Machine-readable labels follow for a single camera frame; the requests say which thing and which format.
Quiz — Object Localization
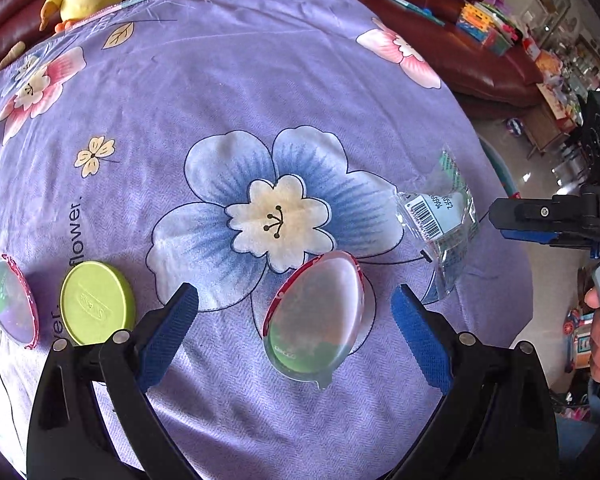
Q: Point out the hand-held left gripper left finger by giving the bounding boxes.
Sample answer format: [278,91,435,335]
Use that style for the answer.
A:
[26,282,216,480]

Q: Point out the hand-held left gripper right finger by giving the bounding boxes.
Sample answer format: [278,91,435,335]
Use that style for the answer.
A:
[391,284,561,480]

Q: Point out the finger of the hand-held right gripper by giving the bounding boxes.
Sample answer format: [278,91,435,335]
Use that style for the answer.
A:
[500,230,600,261]
[489,195,588,232]

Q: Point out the clear plastic wrapper with barcode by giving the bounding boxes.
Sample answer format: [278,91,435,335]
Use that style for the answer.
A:
[395,142,483,306]

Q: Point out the clear egg-shaped plastic shell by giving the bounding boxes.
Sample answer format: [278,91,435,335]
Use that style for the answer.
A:
[262,250,377,391]
[0,254,41,351]

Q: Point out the wooden side table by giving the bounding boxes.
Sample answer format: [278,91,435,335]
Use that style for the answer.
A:
[522,82,581,158]

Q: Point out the green round plastic lid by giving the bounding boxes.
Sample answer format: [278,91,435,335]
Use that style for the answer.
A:
[60,260,138,347]

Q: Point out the colourful picture books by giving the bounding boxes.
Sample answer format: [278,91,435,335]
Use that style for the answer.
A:
[525,37,573,96]

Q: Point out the colourful toy box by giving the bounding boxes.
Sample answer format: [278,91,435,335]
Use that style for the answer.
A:
[562,310,595,373]

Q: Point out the dark red leather sofa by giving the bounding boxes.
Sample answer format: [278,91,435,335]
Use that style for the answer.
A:
[0,0,546,108]

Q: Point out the colourful toy block set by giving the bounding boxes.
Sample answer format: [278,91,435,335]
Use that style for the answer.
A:
[455,0,523,56]

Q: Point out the teal thin book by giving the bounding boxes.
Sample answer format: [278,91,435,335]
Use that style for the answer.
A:
[376,0,446,26]

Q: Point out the purple floral tablecloth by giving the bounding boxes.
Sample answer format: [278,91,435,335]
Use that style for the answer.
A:
[0,0,536,480]

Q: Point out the beige rabbit plush toy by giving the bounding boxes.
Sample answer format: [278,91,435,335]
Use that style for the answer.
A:
[0,40,28,83]

